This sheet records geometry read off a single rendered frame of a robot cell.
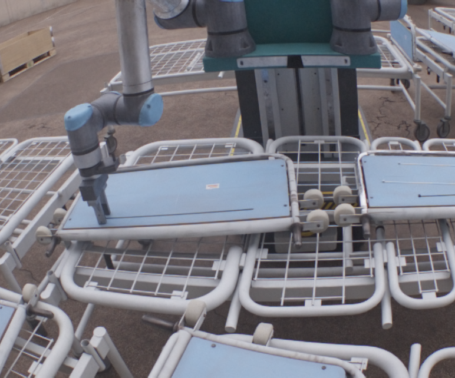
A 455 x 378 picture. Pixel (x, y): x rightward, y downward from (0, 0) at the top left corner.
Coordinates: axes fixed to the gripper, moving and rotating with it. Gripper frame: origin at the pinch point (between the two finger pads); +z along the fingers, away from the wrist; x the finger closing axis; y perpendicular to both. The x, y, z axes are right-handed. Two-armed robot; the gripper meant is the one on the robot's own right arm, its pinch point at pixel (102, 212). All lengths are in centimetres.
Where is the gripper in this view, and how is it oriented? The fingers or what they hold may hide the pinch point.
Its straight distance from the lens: 138.5
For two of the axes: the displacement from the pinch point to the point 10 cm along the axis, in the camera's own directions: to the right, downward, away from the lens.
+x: -0.7, 5.1, -8.6
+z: 1.3, 8.6, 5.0
